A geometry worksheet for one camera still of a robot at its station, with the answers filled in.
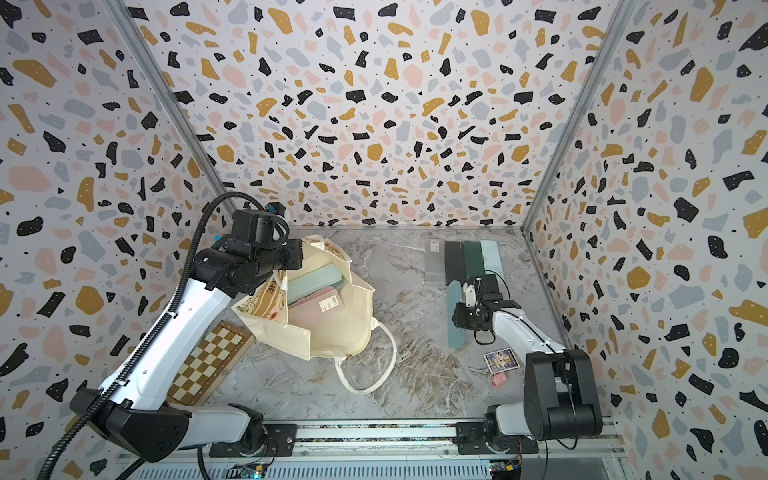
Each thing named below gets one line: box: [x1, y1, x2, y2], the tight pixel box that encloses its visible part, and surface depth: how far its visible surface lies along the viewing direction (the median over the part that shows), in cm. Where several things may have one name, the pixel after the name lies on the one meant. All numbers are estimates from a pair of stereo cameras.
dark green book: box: [463, 240, 485, 282], surface depth 112 cm
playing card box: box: [483, 348, 520, 375], surface depth 87 cm
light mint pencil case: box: [480, 240, 504, 277], surface depth 115 cm
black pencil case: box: [444, 241, 465, 286], surface depth 112 cm
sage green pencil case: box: [287, 264, 342, 305], surface depth 101 cm
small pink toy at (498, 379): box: [491, 372, 507, 387], surface depth 84 cm
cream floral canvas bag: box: [232, 236, 397, 395], surface depth 83 cm
